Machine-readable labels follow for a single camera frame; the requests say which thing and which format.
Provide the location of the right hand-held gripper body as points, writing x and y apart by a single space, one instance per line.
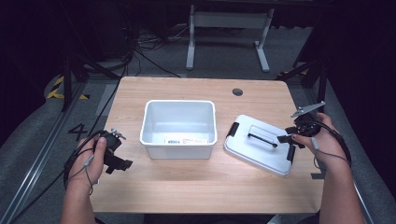
306 126

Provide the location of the person's right hand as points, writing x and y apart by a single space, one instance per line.
330 146

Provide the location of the yellow and black floor tape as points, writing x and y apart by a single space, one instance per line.
56 93

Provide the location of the grey metal desk frame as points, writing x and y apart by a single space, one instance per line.
230 20

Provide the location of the aluminium floor rail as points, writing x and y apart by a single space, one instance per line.
37 158

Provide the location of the person's left hand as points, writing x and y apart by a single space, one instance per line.
88 161

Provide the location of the white plastic storage box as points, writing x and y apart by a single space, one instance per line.
178 124

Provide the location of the black metal stand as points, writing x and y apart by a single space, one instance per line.
313 74
67 84

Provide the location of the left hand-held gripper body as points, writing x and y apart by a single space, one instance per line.
112 145

